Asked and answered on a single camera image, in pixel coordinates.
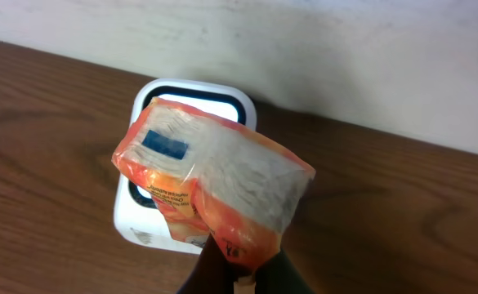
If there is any small orange snack pack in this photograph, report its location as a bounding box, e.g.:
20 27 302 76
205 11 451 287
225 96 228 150
112 97 315 272

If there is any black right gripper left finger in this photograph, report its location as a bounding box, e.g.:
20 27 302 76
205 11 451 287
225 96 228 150
177 236 235 294

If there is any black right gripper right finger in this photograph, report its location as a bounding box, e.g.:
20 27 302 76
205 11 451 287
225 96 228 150
255 250 313 294

